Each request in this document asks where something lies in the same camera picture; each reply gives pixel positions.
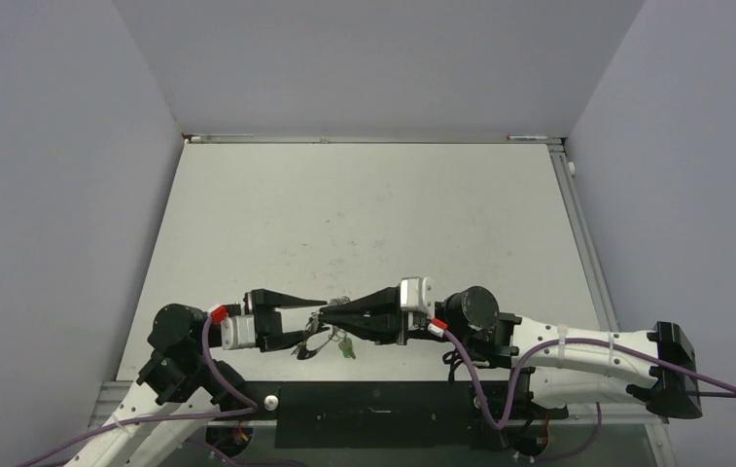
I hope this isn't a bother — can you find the aluminium frame rail back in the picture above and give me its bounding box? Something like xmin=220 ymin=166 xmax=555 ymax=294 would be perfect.
xmin=182 ymin=133 xmax=565 ymax=146

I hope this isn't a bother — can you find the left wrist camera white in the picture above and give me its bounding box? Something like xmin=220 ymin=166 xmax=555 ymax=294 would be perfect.
xmin=221 ymin=315 xmax=257 ymax=350

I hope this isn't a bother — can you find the aluminium frame rail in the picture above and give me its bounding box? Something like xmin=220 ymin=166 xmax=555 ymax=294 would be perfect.
xmin=89 ymin=380 xmax=665 ymax=428
xmin=547 ymin=139 xmax=619 ymax=333
xmin=182 ymin=133 xmax=565 ymax=146

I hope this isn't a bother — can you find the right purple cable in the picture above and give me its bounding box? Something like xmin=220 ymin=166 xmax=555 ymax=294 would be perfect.
xmin=444 ymin=328 xmax=736 ymax=462

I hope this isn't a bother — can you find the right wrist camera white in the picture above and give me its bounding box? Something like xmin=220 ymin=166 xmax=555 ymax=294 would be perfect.
xmin=399 ymin=276 xmax=435 ymax=318

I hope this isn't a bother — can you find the metal key organizer plate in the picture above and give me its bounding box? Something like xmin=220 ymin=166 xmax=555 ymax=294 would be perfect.
xmin=291 ymin=311 xmax=346 ymax=361

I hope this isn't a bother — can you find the aluminium frame rail right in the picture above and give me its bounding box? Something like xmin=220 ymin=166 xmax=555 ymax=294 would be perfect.
xmin=547 ymin=139 xmax=619 ymax=333

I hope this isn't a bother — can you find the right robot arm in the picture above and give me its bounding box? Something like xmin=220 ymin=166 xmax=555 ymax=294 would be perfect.
xmin=318 ymin=277 xmax=702 ymax=419

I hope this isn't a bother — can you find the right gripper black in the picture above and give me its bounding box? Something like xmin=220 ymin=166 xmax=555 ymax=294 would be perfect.
xmin=319 ymin=282 xmax=467 ymax=344

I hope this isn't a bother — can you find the purple cable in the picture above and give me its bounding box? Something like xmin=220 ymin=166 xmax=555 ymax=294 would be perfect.
xmin=444 ymin=328 xmax=736 ymax=462
xmin=16 ymin=315 xmax=304 ymax=467

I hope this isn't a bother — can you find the aluminium frame rail front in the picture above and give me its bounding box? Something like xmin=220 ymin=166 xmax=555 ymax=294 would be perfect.
xmin=89 ymin=380 xmax=665 ymax=428

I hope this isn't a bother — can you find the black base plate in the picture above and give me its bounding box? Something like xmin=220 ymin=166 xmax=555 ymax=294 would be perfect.
xmin=201 ymin=381 xmax=569 ymax=456

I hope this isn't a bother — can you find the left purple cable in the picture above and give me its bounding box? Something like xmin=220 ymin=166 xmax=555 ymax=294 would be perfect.
xmin=16 ymin=315 xmax=304 ymax=467

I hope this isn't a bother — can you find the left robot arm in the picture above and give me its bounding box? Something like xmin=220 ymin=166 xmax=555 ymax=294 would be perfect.
xmin=67 ymin=289 xmax=323 ymax=466

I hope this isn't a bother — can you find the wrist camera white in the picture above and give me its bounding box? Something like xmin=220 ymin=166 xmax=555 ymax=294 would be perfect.
xmin=221 ymin=315 xmax=257 ymax=350
xmin=399 ymin=276 xmax=435 ymax=318

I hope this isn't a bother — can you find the green key tag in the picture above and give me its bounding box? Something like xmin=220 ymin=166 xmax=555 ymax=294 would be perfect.
xmin=337 ymin=338 xmax=356 ymax=359

